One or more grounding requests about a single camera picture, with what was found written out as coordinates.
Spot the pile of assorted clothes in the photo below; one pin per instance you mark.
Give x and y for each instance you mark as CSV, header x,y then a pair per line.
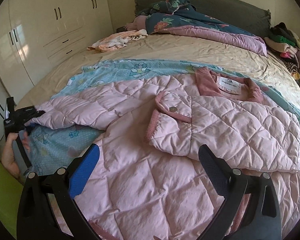
x,y
285,44

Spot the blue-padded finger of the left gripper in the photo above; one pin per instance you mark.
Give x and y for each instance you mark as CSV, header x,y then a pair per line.
x,y
29,129

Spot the peach white small garment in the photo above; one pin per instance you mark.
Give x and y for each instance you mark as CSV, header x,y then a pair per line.
x,y
117,41

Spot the teal floral purple comforter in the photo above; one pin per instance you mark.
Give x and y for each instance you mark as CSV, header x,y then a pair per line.
x,y
179,17

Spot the pink quilted jacket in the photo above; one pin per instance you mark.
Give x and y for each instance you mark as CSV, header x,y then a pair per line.
x,y
149,183

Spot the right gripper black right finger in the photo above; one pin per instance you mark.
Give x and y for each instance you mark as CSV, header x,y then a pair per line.
x,y
227,182

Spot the pink pillow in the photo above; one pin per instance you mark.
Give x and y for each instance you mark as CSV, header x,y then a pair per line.
x,y
139,23

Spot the dark green headboard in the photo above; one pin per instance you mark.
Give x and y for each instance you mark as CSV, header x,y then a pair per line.
x,y
235,12

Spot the person's left hand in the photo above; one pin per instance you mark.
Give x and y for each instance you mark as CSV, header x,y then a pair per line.
x,y
11,158

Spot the cream wardrobe with drawers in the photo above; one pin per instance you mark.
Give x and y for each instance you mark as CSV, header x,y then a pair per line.
x,y
38,35

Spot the light blue cartoon blanket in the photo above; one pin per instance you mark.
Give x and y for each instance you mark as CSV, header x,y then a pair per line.
x,y
52,149

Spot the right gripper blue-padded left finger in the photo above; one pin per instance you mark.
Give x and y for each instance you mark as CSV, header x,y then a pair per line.
x,y
76,175

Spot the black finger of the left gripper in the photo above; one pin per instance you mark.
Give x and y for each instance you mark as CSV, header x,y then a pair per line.
x,y
36,114

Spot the bed with beige sheet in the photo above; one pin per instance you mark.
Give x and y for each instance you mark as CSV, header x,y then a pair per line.
x,y
180,52

